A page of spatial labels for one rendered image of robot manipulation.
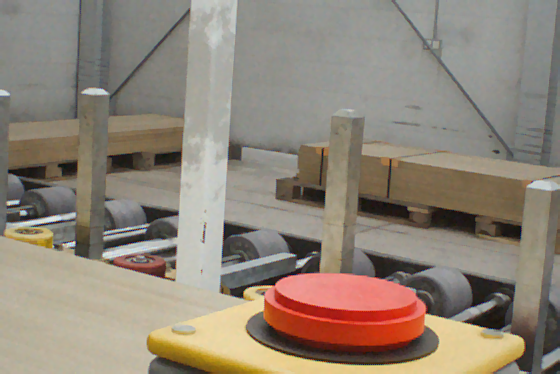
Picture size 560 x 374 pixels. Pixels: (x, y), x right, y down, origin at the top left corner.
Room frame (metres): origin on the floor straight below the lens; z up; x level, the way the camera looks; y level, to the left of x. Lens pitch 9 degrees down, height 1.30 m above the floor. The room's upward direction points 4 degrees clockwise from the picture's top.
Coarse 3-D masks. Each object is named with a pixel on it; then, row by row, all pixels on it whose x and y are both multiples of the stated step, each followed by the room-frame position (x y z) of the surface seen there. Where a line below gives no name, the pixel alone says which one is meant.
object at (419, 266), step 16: (144, 208) 2.42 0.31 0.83; (160, 208) 2.39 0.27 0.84; (224, 224) 2.28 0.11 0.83; (240, 224) 2.27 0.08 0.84; (224, 240) 2.28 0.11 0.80; (288, 240) 2.19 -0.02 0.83; (304, 240) 2.17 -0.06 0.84; (320, 240) 2.16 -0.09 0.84; (304, 256) 2.17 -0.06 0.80; (368, 256) 2.08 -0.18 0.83; (384, 256) 2.06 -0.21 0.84; (400, 256) 2.06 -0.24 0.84; (384, 272) 2.06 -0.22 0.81; (464, 272) 1.97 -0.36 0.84; (480, 288) 1.94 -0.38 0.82; (496, 288) 1.93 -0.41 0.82; (512, 288) 1.91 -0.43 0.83; (496, 320) 1.92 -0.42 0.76
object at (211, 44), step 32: (192, 0) 1.51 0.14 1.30; (224, 0) 1.50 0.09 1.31; (192, 32) 1.51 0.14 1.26; (224, 32) 1.51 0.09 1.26; (192, 64) 1.51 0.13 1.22; (224, 64) 1.51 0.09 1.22; (192, 96) 1.51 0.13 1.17; (224, 96) 1.51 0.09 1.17; (192, 128) 1.51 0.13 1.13; (224, 128) 1.52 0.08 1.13; (192, 160) 1.50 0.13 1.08; (224, 160) 1.52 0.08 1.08; (192, 192) 1.50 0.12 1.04; (224, 192) 1.52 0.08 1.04; (192, 224) 1.50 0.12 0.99; (192, 256) 1.50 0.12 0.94
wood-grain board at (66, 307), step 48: (0, 240) 1.70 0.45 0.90; (0, 288) 1.41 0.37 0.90; (48, 288) 1.43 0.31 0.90; (96, 288) 1.45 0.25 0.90; (144, 288) 1.47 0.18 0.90; (192, 288) 1.49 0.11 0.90; (0, 336) 1.21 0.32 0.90; (48, 336) 1.22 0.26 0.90; (96, 336) 1.23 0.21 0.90; (144, 336) 1.25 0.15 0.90
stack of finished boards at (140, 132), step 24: (72, 120) 8.56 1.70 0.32; (120, 120) 8.80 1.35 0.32; (144, 120) 8.92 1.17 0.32; (168, 120) 9.05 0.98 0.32; (24, 144) 7.22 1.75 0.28; (48, 144) 7.41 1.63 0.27; (72, 144) 7.62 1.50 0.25; (120, 144) 8.04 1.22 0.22; (144, 144) 8.27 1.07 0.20; (168, 144) 8.52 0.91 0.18
